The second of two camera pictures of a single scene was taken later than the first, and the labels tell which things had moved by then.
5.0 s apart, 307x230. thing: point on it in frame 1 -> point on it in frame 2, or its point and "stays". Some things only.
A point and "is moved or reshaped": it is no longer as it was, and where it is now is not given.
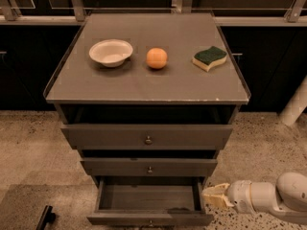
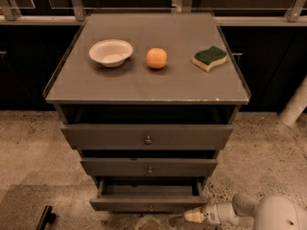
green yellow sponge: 209,57 stays
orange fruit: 156,57 stays
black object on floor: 47,217 stays
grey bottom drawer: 150,200 is moved or reshaped
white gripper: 238,194 -> 213,213
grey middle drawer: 151,167 stays
